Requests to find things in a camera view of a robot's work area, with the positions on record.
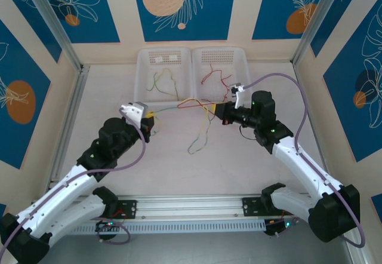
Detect short red wire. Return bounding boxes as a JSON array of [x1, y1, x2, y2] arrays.
[[221, 74, 235, 101]]

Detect long yellow green wire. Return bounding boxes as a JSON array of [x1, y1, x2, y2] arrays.
[[187, 98, 216, 155]]

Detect teal green wire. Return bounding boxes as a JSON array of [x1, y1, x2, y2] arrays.
[[150, 104, 187, 135]]

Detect long red wire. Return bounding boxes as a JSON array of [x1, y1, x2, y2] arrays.
[[177, 97, 216, 110]]

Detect white plastic basket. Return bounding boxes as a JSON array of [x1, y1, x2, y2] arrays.
[[133, 47, 193, 106], [190, 47, 251, 103]]

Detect black controller board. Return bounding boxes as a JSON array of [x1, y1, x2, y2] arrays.
[[95, 219, 124, 234], [264, 218, 292, 237]]

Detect grey metal sheet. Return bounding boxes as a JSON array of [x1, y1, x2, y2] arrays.
[[44, 233, 363, 264]]

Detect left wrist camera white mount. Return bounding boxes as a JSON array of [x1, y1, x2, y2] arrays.
[[120, 101, 147, 127]]

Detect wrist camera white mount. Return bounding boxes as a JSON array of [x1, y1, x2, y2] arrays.
[[229, 82, 247, 109], [120, 101, 147, 127]]

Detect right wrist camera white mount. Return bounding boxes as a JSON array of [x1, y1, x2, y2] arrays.
[[229, 82, 247, 109]]

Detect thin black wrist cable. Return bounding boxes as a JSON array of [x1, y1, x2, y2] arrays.
[[239, 125, 258, 142]]

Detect aluminium rail beam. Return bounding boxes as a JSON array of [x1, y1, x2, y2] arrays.
[[29, 192, 355, 222]]

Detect aluminium frame post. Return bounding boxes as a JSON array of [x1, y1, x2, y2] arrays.
[[22, 0, 84, 71], [292, 0, 346, 66]]

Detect grey slotted cable duct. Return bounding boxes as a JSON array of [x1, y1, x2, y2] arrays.
[[68, 219, 267, 235]]

